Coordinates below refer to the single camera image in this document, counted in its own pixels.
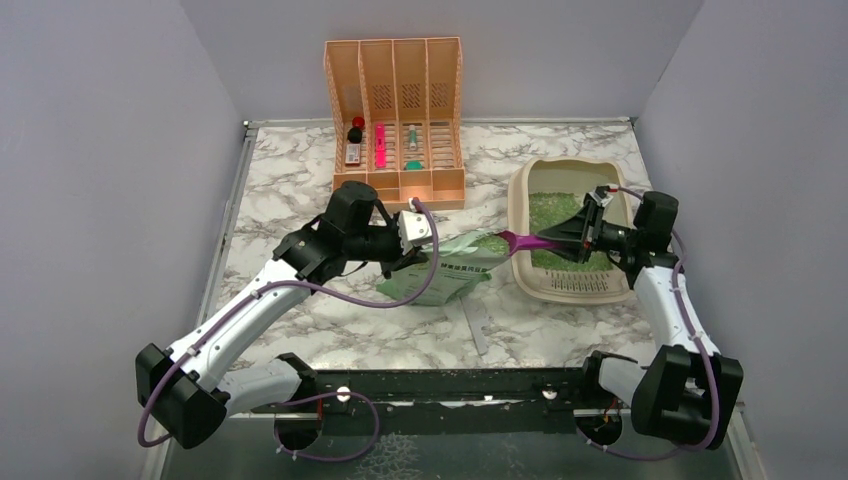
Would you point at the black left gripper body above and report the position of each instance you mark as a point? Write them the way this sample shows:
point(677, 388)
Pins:
point(381, 244)

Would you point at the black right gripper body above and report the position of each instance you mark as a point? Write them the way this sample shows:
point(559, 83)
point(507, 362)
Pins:
point(608, 236)

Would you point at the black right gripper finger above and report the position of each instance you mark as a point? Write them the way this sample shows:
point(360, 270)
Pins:
point(574, 253)
point(574, 230)

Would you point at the beige litter box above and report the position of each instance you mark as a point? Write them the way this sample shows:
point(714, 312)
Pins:
point(547, 191)

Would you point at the purple litter scoop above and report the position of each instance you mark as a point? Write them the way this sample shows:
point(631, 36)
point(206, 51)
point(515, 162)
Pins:
point(517, 243)

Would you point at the green litter bag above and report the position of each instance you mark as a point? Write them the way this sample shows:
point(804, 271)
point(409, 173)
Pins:
point(465, 261)

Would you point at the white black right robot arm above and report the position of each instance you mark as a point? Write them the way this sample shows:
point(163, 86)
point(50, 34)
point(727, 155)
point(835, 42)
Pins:
point(688, 392)

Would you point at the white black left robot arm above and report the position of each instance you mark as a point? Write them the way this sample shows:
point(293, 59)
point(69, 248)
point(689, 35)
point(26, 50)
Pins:
point(188, 389)

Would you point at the red white small box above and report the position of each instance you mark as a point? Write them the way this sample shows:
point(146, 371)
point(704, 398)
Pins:
point(352, 155)

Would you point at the green tape dispenser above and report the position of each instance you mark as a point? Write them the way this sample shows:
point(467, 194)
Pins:
point(414, 165)

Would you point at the red and black stamp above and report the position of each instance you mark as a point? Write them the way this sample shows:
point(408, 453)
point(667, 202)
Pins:
point(356, 132)

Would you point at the green white glue stick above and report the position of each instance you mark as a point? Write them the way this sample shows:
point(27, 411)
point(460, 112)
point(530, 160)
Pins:
point(412, 137)

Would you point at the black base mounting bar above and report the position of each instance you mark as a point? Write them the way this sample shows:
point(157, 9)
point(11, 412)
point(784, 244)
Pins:
point(305, 403)

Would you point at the orange plastic file organizer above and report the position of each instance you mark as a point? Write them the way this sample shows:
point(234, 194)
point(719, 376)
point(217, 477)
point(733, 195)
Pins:
point(400, 82)

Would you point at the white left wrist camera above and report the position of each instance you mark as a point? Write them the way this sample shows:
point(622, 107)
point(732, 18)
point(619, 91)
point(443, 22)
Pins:
point(414, 227)

